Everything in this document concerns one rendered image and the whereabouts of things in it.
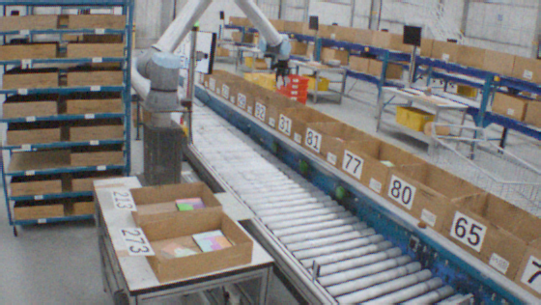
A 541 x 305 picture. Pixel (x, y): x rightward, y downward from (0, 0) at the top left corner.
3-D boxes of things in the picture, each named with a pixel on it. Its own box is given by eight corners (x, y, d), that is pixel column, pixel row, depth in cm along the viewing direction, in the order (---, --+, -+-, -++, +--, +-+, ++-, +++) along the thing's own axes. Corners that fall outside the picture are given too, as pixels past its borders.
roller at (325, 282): (309, 287, 152) (311, 276, 150) (405, 260, 175) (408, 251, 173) (316, 294, 148) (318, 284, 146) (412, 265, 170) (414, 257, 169)
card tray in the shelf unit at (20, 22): (-1, 31, 227) (-1, 16, 224) (8, 29, 254) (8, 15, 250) (57, 29, 244) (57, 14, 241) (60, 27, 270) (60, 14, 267)
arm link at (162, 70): (156, 90, 196) (159, 54, 190) (143, 83, 208) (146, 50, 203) (183, 90, 205) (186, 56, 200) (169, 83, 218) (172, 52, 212)
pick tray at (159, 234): (137, 244, 159) (136, 223, 156) (221, 229, 179) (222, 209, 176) (158, 285, 137) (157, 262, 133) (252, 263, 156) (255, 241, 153)
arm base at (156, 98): (149, 109, 196) (150, 90, 193) (140, 101, 212) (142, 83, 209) (185, 109, 206) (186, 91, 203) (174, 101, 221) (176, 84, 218)
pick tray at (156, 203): (128, 207, 189) (128, 188, 186) (203, 199, 206) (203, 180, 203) (138, 235, 165) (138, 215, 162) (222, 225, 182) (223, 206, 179)
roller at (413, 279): (327, 307, 141) (329, 296, 139) (424, 275, 164) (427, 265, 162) (334, 315, 137) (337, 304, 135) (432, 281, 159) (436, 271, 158)
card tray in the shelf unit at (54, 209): (14, 219, 272) (12, 207, 269) (18, 202, 298) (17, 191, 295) (64, 216, 288) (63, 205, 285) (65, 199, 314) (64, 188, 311)
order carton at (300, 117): (274, 130, 294) (277, 108, 288) (309, 129, 307) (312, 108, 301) (302, 148, 261) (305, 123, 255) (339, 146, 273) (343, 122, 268)
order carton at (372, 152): (336, 170, 228) (341, 141, 222) (376, 166, 241) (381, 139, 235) (382, 198, 195) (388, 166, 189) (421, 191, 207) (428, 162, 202)
